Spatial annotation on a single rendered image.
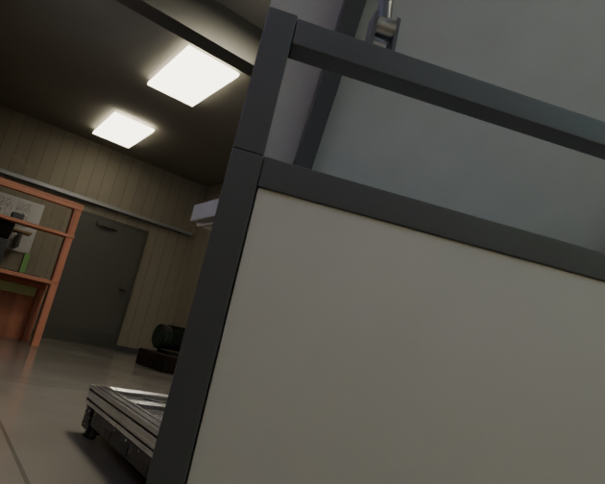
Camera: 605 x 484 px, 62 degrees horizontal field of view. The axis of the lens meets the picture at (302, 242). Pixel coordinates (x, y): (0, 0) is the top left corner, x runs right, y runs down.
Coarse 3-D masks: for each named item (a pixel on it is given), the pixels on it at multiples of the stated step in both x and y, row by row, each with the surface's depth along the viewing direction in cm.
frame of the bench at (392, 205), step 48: (240, 192) 60; (288, 192) 62; (336, 192) 63; (384, 192) 64; (240, 240) 59; (480, 240) 66; (528, 240) 68; (192, 336) 56; (192, 384) 55; (192, 432) 55
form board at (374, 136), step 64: (320, 0) 103; (448, 0) 104; (512, 0) 105; (576, 0) 106; (448, 64) 110; (512, 64) 111; (576, 64) 111; (384, 128) 115; (448, 128) 116; (448, 192) 122; (512, 192) 123; (576, 192) 124
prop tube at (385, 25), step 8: (384, 0) 72; (392, 0) 73; (384, 8) 71; (392, 8) 72; (384, 16) 70; (376, 24) 69; (384, 24) 69; (392, 24) 69; (376, 32) 69; (384, 32) 69; (392, 32) 69; (376, 40) 71; (384, 40) 70
